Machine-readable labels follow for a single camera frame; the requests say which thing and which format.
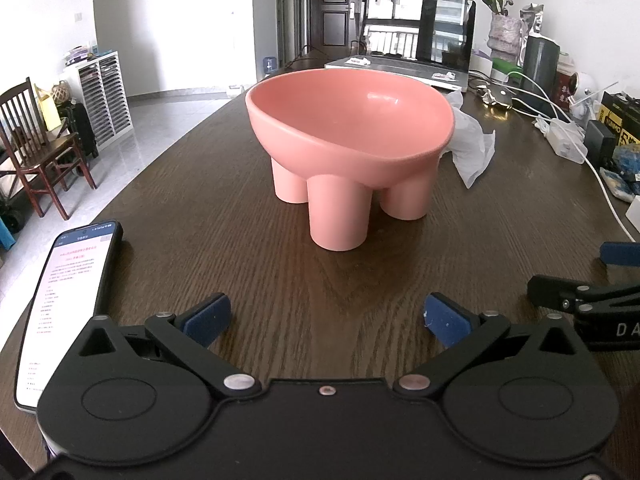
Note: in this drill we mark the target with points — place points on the blue packet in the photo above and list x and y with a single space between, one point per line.
627 157
617 185

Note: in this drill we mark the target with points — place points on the red jar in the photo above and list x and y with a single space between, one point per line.
564 85

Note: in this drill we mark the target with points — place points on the dark green canister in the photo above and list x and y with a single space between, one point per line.
540 65

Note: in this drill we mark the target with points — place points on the black white computer mouse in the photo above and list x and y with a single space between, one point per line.
495 95

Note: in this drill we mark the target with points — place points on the yellow paper bag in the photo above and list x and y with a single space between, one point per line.
47 110

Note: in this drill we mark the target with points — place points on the pink footed bowl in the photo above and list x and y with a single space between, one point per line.
350 125

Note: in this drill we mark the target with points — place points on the woven basket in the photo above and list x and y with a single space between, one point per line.
60 92

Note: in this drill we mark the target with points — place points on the dark wooden chair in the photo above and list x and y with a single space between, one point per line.
35 157

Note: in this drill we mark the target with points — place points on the blue bag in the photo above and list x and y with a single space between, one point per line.
5 234

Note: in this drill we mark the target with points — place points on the silver laptop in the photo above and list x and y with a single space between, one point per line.
415 25

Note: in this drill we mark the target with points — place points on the green white packet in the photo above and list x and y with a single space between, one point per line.
505 69

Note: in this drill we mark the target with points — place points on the black smartphone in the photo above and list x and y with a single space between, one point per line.
65 310

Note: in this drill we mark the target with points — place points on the dark brown door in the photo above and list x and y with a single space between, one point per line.
335 10

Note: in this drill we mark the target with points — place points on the silver foil bag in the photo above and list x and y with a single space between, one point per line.
532 20

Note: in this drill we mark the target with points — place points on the white tissue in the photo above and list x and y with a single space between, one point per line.
470 145

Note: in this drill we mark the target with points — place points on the white drawer cabinet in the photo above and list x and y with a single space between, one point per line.
102 95

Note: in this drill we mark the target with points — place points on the white security camera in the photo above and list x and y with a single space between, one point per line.
582 85

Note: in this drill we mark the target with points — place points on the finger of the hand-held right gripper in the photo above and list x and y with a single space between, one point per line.
565 292
622 254

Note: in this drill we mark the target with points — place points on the black power adapter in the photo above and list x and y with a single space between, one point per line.
600 140

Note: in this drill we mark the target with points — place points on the grey textured vase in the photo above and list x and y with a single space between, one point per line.
504 35

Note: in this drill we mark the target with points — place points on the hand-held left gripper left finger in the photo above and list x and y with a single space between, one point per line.
210 317

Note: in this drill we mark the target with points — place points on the white power adapter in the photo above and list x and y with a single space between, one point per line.
565 142

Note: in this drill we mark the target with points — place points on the black yellow box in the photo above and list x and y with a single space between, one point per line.
620 110

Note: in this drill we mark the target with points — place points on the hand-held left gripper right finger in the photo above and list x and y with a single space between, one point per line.
445 320

